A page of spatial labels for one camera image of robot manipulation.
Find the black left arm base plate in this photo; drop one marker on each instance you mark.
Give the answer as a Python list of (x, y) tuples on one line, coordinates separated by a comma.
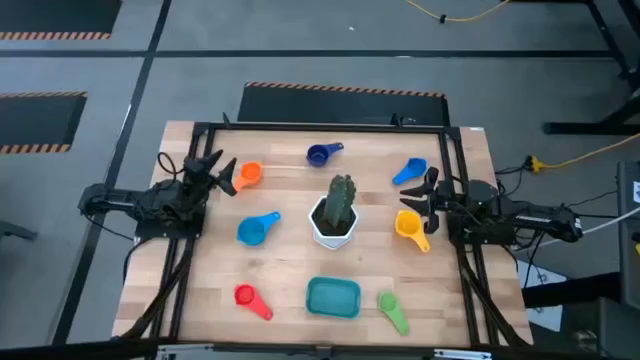
[(150, 231)]

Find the black rig crossbar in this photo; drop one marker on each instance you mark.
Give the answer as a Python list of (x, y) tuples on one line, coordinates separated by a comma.
[(300, 350)]

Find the small light blue measuring cup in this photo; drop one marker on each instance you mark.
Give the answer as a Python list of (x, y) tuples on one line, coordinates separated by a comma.
[(416, 166)]

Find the black bar beside cabinet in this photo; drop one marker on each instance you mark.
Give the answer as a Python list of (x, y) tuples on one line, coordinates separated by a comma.
[(570, 292)]

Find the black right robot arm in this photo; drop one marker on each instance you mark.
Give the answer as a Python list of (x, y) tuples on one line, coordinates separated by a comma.
[(540, 220)]

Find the large blue measuring cup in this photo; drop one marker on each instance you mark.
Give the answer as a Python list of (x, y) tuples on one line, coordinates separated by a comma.
[(252, 231)]

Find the white sheet on floor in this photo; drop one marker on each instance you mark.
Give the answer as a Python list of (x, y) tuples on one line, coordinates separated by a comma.
[(545, 315)]

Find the black aluminium table frame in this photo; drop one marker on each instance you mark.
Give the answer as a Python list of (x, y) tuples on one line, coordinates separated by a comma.
[(325, 127)]

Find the teal plastic basket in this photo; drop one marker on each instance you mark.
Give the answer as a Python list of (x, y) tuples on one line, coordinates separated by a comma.
[(332, 298)]

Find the black metal stand legs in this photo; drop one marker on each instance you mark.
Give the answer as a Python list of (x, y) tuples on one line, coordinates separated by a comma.
[(590, 128)]

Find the green measuring cup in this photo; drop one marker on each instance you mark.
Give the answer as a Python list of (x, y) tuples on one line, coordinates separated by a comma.
[(387, 302)]

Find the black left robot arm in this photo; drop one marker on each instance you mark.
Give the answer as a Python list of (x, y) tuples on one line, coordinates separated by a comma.
[(115, 197)]

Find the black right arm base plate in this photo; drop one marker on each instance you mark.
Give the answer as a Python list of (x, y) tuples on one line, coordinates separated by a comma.
[(500, 236)]

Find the green cactus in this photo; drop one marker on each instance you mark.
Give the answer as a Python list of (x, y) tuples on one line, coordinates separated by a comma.
[(340, 200)]

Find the white hexagonal plant pot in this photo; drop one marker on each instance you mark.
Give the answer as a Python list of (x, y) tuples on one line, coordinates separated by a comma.
[(332, 241)]

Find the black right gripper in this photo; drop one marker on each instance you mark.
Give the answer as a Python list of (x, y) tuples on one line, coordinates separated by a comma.
[(436, 202)]

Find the grey stand foot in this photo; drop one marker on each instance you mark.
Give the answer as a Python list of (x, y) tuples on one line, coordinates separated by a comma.
[(15, 231)]

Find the red measuring cup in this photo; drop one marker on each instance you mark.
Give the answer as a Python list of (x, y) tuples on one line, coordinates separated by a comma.
[(244, 295)]

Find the dark blue measuring cup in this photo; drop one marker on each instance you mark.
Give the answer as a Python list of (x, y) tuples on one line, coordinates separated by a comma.
[(316, 156)]

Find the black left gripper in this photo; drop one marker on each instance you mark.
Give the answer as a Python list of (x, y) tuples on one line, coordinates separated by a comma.
[(195, 177)]

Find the yellow measuring cup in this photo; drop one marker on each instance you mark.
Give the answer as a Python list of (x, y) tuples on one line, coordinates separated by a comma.
[(407, 224)]

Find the orange measuring cup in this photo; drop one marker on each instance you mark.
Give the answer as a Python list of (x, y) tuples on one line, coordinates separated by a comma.
[(250, 173)]

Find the black hazard-striped floor mat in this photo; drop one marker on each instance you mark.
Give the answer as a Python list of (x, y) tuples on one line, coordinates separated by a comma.
[(35, 120), (340, 107), (60, 15)]

